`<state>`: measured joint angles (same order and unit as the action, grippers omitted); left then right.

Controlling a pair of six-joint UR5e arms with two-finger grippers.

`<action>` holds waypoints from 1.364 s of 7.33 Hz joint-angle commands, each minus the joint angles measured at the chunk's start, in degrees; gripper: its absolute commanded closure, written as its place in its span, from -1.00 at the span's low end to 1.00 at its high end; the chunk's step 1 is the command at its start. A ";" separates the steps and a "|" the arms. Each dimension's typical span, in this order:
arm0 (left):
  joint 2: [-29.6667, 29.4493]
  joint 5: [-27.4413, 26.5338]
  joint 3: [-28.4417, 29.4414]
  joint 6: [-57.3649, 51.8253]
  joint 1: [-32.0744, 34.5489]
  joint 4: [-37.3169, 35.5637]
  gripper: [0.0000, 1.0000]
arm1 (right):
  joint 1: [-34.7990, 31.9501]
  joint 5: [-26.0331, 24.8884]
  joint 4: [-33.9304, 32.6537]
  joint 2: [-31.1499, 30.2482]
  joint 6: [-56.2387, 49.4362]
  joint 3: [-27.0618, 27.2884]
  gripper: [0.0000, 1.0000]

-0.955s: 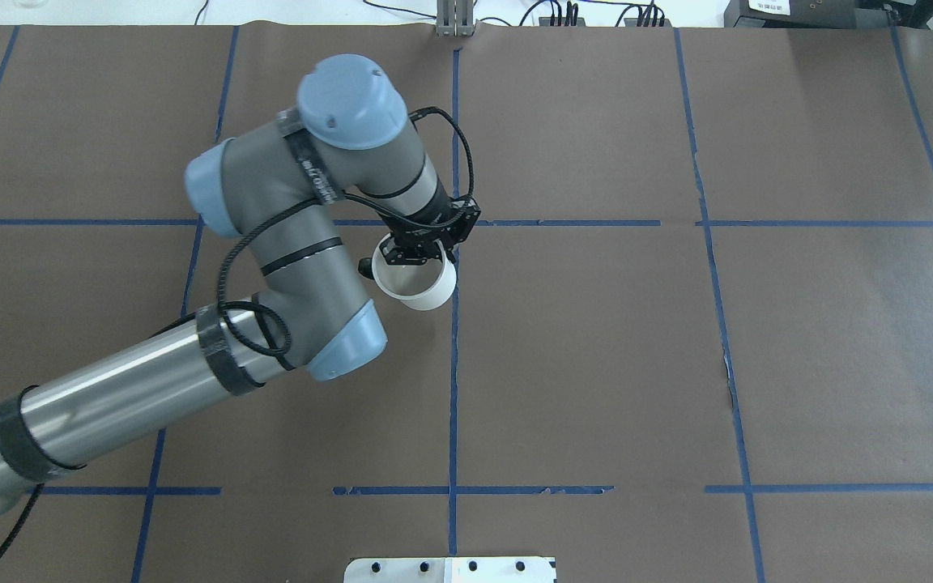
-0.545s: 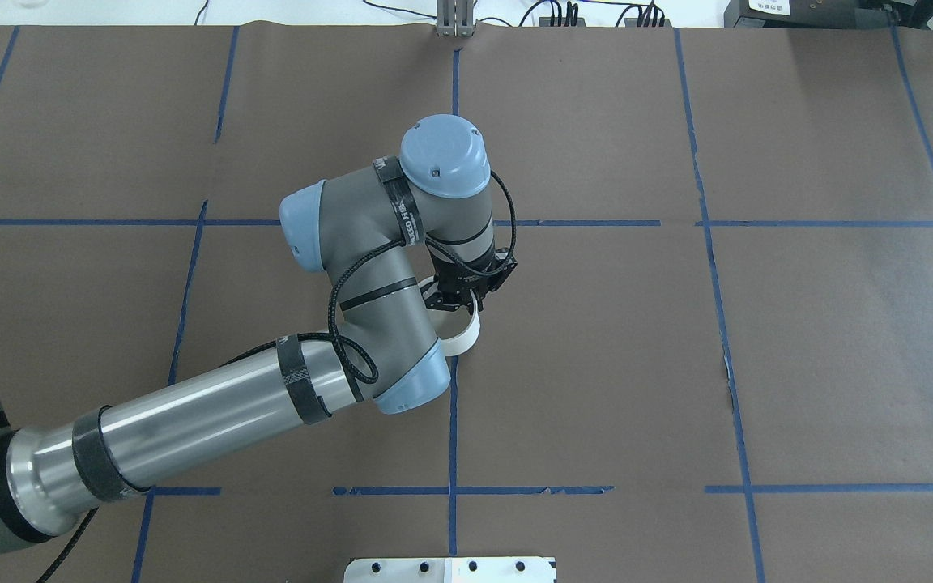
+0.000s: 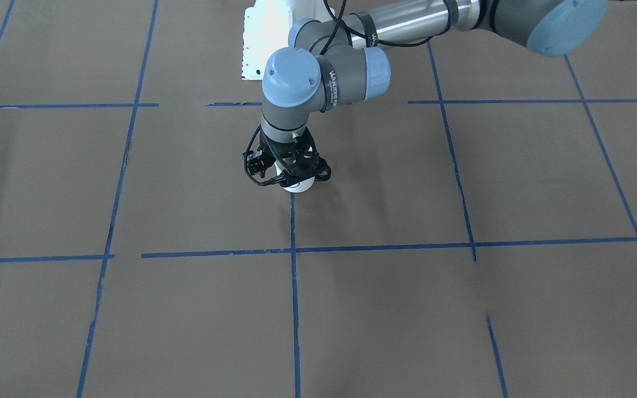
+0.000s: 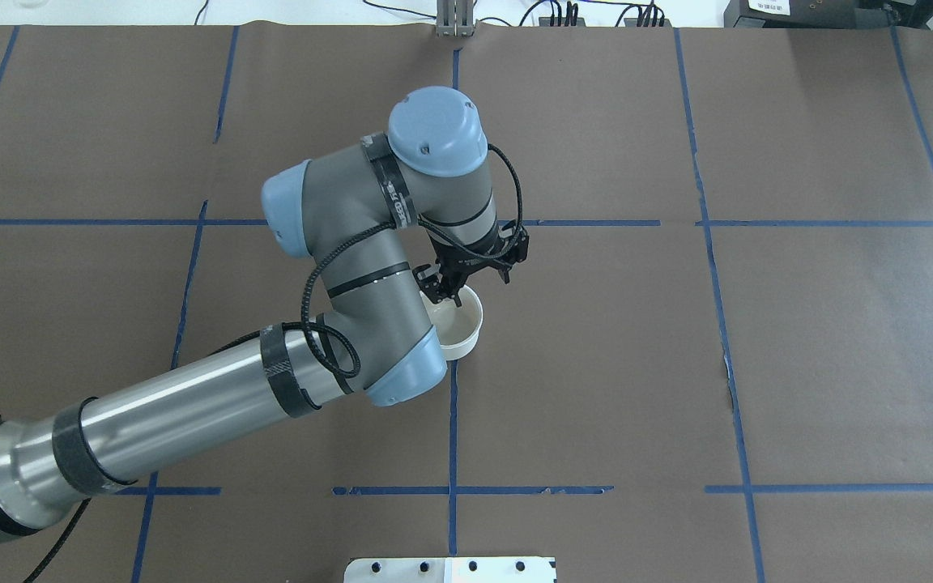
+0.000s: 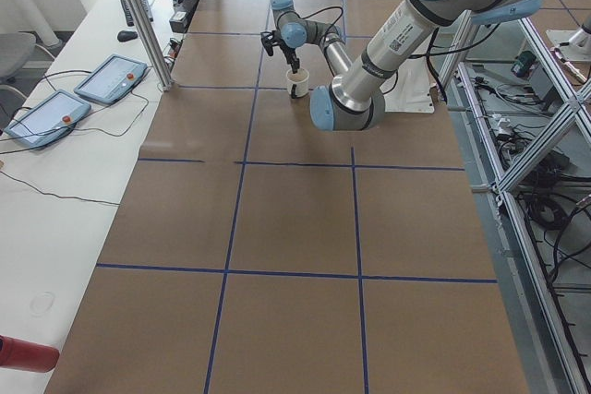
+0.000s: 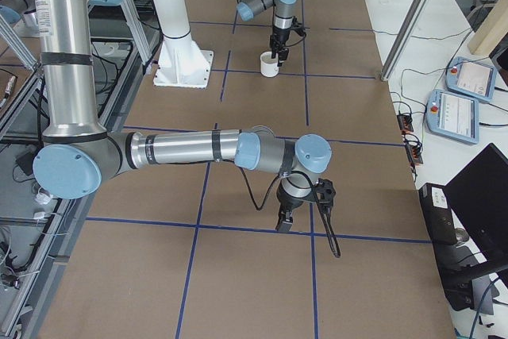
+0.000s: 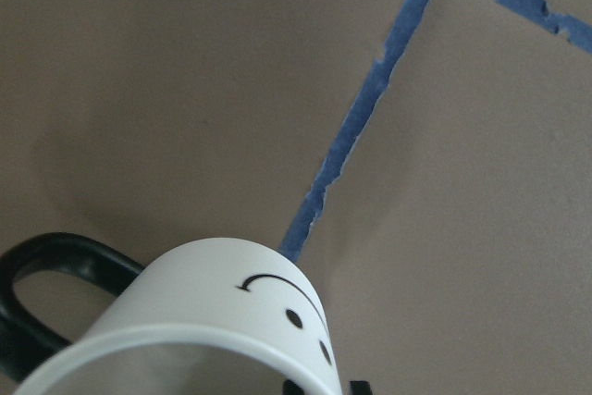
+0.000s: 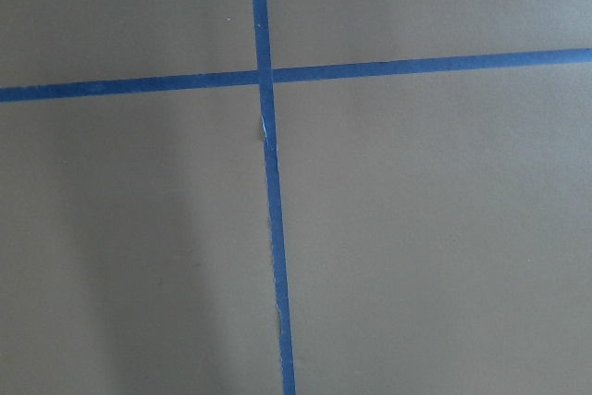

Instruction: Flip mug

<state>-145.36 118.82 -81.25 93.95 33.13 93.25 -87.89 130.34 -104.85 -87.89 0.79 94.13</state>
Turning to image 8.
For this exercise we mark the blue tape grid lines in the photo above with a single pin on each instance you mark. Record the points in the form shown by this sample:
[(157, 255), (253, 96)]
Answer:
[(265, 76)]

